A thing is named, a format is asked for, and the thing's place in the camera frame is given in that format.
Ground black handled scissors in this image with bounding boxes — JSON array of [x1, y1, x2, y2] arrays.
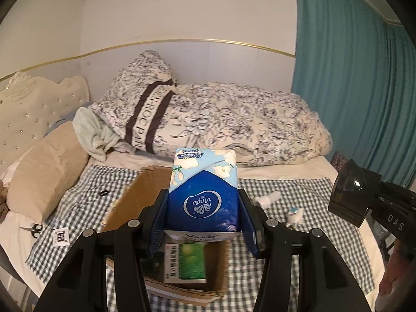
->
[[19, 223, 43, 239]]

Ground small white bottle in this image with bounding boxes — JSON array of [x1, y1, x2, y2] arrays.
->
[[254, 190, 281, 208]]

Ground bed with cream sheet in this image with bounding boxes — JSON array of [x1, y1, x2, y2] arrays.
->
[[0, 151, 391, 312]]

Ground blue grey pillow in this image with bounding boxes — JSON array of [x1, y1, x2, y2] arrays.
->
[[44, 101, 98, 137]]

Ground dark patterned box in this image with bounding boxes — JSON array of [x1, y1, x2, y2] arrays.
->
[[331, 151, 351, 173]]

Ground small printed sachet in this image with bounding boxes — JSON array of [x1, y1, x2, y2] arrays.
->
[[52, 227, 70, 246]]

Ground green medicine box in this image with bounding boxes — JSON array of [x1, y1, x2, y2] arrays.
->
[[162, 242, 209, 285]]

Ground white plush toy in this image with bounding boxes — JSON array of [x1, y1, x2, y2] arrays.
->
[[286, 207, 304, 228]]

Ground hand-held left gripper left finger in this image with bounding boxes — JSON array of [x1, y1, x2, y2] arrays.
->
[[34, 189, 168, 312]]

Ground brown cardboard box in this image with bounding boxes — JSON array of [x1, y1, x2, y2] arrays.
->
[[103, 165, 229, 307]]

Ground light green towel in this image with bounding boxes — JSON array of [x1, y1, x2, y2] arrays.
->
[[72, 107, 137, 163]]

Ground checkered cloth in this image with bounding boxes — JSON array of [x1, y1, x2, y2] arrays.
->
[[26, 164, 378, 312]]

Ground teal curtain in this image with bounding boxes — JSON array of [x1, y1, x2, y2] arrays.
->
[[291, 0, 416, 189]]

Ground person's right forearm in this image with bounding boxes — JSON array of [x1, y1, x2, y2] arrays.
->
[[374, 244, 416, 312]]

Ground floral patterned duvet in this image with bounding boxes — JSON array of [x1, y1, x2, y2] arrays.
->
[[153, 83, 333, 168]]

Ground black round device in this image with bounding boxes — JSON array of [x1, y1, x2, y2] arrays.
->
[[328, 159, 383, 228]]

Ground beige pillow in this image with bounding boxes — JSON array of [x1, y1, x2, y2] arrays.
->
[[6, 121, 91, 223]]

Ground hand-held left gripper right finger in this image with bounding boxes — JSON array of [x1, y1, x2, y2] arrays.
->
[[238, 188, 372, 312]]

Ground white tufted headboard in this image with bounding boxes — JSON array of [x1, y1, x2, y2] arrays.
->
[[0, 71, 91, 178]]

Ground floral pillow with dark stripe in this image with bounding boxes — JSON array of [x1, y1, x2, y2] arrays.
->
[[89, 50, 179, 155]]

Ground blue tissue pack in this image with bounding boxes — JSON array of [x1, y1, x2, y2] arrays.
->
[[164, 148, 244, 243]]

